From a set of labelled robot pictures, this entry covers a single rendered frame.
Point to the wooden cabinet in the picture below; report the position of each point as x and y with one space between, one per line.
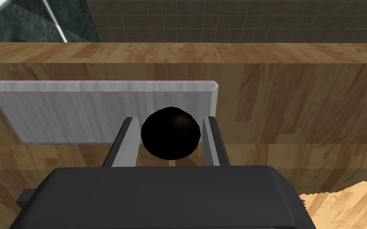
282 101

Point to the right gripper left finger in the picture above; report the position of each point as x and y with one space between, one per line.
126 144

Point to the grey drawer front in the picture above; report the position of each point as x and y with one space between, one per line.
75 111

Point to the black round knob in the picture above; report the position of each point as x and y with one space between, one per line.
170 133

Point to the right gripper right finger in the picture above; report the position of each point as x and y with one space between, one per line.
213 143

